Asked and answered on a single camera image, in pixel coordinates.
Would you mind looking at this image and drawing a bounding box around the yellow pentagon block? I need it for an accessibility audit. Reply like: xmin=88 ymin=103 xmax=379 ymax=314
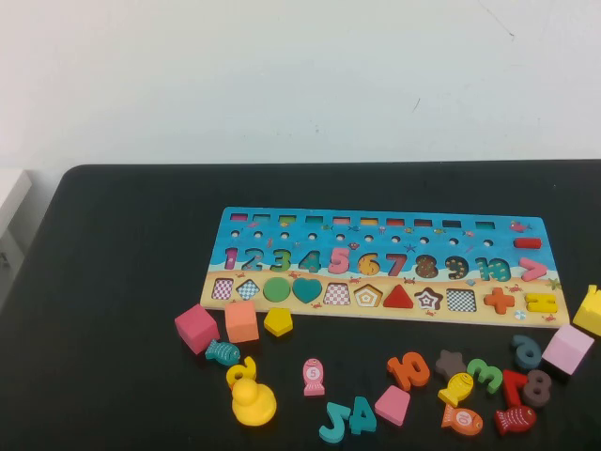
xmin=263 ymin=307 xmax=294 ymax=337

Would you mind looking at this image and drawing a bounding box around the colourful wooden puzzle board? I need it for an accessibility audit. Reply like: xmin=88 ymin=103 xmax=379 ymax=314
xmin=199 ymin=206 xmax=571 ymax=329

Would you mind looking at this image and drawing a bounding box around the pink digit five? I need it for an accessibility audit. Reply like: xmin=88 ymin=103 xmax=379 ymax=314
xmin=327 ymin=245 xmax=358 ymax=276

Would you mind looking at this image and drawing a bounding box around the teal heart block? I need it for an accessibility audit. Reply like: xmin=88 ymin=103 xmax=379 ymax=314
xmin=292 ymin=277 xmax=324 ymax=305

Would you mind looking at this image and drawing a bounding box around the green circle block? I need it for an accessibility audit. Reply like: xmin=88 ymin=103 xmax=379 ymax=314
xmin=262 ymin=276 xmax=294 ymax=303

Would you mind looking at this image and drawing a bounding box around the orange wooden cube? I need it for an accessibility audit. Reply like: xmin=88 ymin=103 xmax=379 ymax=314
xmin=223 ymin=300 xmax=260 ymax=344

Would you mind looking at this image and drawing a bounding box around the red triangle block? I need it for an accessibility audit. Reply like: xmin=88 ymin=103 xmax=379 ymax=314
xmin=382 ymin=284 xmax=415 ymax=310

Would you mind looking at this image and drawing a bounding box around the dark pink wooden cube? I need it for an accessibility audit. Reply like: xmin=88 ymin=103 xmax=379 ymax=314
xmin=174 ymin=303 xmax=221 ymax=356

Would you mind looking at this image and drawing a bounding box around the teal wooden fish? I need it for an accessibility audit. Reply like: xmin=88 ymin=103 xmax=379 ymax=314
xmin=205 ymin=338 xmax=241 ymax=365

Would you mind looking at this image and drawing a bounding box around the pink fish with five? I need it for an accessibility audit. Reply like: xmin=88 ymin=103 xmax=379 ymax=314
xmin=302 ymin=358 xmax=327 ymax=397

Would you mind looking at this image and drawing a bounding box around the yellow digit two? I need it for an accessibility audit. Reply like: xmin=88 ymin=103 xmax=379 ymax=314
xmin=225 ymin=355 xmax=258 ymax=390

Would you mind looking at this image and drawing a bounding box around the orange number ten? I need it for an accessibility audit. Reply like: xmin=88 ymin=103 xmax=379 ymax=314
xmin=386 ymin=351 xmax=432 ymax=392

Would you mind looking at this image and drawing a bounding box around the yellow toy duck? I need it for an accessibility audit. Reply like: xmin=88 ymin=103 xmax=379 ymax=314
xmin=230 ymin=379 xmax=278 ymax=428

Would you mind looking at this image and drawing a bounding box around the teal digit five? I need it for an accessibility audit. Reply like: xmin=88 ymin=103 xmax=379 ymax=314
xmin=318 ymin=401 xmax=352 ymax=443

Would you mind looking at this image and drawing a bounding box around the teal digit four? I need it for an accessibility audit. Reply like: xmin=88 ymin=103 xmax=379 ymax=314
xmin=347 ymin=396 xmax=378 ymax=435

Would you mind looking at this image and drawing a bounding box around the pink trapezoid block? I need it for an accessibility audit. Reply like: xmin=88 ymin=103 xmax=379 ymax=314
xmin=374 ymin=384 xmax=411 ymax=428

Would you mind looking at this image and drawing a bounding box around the brown star block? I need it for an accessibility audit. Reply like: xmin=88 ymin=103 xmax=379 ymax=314
xmin=434 ymin=349 xmax=469 ymax=382

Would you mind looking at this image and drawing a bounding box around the orange plus sign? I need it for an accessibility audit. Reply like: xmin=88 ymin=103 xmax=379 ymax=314
xmin=483 ymin=287 xmax=516 ymax=315

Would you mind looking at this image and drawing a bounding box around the yellow wooden fish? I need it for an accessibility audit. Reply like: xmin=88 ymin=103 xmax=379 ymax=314
xmin=437 ymin=371 xmax=475 ymax=408

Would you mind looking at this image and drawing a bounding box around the pink greater-than sign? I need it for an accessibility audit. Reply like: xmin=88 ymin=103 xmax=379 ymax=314
xmin=517 ymin=257 xmax=549 ymax=283

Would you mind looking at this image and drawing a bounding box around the green digit three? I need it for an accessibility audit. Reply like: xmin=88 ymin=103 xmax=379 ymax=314
xmin=466 ymin=358 xmax=504 ymax=395

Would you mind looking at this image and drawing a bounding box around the blue-grey digit nine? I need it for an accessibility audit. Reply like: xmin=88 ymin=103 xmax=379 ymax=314
xmin=510 ymin=334 xmax=543 ymax=371

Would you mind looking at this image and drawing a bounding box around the orange fish with ten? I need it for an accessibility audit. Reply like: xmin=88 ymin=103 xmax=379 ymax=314
xmin=440 ymin=403 xmax=485 ymax=438

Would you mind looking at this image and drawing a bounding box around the yellow equals sign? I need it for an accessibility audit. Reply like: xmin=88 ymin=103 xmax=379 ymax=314
xmin=524 ymin=292 xmax=559 ymax=314

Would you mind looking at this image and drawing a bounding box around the red digit seven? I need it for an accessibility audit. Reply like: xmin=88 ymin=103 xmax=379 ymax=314
xmin=501 ymin=368 xmax=532 ymax=411

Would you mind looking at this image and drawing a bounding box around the brown digit eight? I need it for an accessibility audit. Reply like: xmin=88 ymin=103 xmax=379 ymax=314
xmin=521 ymin=368 xmax=553 ymax=409

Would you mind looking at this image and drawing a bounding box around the red wooden fish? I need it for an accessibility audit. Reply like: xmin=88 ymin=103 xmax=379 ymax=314
xmin=493 ymin=405 xmax=538 ymax=437

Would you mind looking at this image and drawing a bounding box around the light pink wooden cube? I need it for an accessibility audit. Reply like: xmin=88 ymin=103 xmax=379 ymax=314
xmin=541 ymin=322 xmax=595 ymax=376

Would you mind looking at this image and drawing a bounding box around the yellow cube with peg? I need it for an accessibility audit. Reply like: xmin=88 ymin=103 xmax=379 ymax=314
xmin=571 ymin=284 xmax=601 ymax=338

